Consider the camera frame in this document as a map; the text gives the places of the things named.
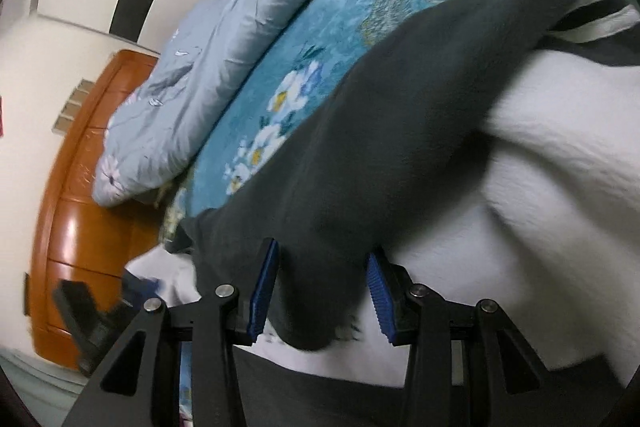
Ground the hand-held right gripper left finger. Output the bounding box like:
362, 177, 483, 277
62, 237, 281, 427

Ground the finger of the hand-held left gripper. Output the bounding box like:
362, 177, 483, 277
54, 278, 138, 377

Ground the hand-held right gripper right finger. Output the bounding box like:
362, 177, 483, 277
366, 248, 583, 427

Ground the dark grey garment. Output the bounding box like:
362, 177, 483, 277
165, 0, 640, 353

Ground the white fluffy garment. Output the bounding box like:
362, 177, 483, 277
125, 49, 640, 390

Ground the wooden headboard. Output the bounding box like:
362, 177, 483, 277
30, 49, 173, 370

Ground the light blue floral quilt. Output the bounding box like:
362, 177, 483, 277
92, 0, 426, 208

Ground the teal floral bedsheet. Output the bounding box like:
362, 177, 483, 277
159, 0, 613, 248

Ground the black white striped cloth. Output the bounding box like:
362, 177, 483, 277
547, 0, 640, 45

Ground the beige wall switch panel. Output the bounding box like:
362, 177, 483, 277
52, 78, 97, 136

